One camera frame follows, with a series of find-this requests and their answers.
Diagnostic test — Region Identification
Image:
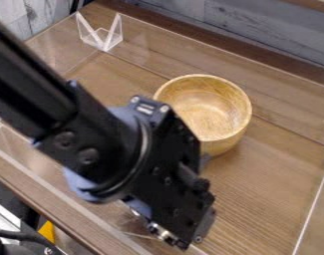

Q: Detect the brown wooden bowl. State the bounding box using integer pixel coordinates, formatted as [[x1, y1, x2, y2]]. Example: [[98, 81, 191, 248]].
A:
[[154, 74, 253, 156]]

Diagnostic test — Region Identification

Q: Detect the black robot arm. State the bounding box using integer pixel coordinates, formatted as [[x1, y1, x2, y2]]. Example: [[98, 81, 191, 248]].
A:
[[0, 23, 214, 249]]

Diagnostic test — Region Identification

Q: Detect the yellow warning sticker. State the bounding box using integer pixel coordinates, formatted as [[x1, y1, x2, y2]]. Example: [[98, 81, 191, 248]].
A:
[[38, 220, 56, 243]]

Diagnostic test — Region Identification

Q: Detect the clear acrylic corner bracket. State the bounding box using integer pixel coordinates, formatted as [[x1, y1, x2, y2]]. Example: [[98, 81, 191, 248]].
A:
[[75, 13, 123, 52]]

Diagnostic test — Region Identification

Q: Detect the black cable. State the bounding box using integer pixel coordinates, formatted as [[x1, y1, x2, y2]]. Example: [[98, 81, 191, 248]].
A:
[[0, 229, 55, 255]]

